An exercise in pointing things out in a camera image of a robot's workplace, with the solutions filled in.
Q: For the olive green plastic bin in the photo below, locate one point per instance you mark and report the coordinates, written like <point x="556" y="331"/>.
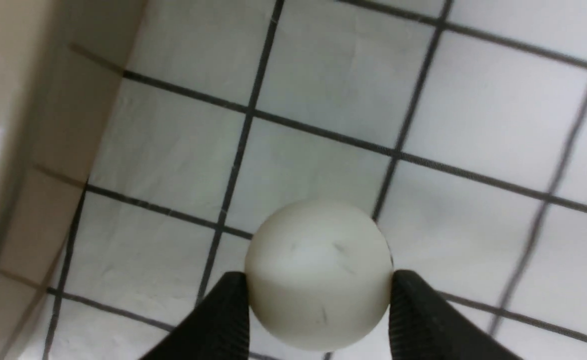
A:
<point x="61" y="65"/>

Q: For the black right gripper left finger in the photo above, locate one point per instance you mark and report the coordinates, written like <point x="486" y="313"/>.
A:
<point x="217" y="329"/>

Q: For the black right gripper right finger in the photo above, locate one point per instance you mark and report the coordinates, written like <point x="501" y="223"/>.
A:
<point x="423" y="326"/>

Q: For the white black-grid tablecloth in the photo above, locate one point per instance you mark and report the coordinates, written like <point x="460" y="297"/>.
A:
<point x="459" y="125"/>

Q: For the white table-tennis ball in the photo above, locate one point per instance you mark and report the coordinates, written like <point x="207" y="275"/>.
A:
<point x="319" y="275"/>

